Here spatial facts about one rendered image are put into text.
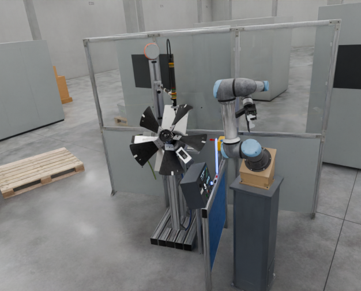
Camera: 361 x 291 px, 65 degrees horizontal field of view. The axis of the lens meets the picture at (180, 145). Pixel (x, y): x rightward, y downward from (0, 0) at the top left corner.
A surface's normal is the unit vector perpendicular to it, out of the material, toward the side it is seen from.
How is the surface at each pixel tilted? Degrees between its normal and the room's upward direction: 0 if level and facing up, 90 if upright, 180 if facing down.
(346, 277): 0
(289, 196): 90
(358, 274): 0
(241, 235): 90
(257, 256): 90
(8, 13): 90
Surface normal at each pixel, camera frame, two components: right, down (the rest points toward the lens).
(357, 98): -0.58, 0.36
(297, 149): -0.30, 0.39
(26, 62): 0.81, 0.17
